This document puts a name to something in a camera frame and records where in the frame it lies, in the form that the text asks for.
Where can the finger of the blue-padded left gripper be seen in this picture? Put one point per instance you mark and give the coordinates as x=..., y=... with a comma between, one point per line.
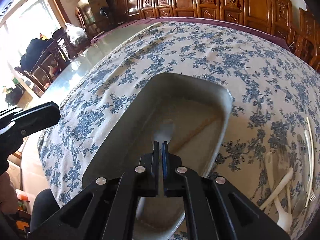
x=22, y=123

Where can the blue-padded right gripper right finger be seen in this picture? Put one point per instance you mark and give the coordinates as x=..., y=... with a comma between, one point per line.
x=214, y=208

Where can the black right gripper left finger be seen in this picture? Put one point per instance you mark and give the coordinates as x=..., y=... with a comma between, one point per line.
x=106, y=208

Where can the white plastic spoon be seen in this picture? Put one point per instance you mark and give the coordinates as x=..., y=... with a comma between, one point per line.
x=285, y=219

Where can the wooden chopstick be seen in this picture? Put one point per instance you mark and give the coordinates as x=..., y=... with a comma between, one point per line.
x=192, y=134
x=311, y=161

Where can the white plastic fork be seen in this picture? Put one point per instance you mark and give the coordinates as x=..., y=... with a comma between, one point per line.
x=307, y=138

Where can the white plastic knife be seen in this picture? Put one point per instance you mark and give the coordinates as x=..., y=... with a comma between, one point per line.
x=278, y=188

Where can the person's left hand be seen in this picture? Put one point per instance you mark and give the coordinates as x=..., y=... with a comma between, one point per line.
x=8, y=196

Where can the black bag on chair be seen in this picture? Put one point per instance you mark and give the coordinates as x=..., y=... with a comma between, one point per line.
x=33, y=52

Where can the dark wooden dining chair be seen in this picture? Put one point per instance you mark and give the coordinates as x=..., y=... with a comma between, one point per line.
x=53, y=60

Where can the blue floral tablecloth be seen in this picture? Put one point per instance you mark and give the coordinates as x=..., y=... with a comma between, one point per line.
x=275, y=99

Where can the grey metal tray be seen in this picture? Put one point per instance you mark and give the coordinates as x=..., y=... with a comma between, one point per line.
x=187, y=101

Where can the white plastic bag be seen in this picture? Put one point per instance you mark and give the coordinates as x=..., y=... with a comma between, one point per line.
x=76, y=34

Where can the wooden corner cabinet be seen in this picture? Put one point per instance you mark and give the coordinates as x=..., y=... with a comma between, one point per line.
x=95, y=17

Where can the purple sofa cushion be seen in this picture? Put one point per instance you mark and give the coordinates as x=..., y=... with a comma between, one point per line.
x=276, y=40

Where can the carved wooden armchair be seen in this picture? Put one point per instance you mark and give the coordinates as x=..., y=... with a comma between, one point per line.
x=304, y=41

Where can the carved wooden long sofa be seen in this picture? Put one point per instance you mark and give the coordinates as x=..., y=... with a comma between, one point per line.
x=269, y=16

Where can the wooden window frame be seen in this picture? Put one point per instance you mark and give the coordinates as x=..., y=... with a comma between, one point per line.
x=57, y=2

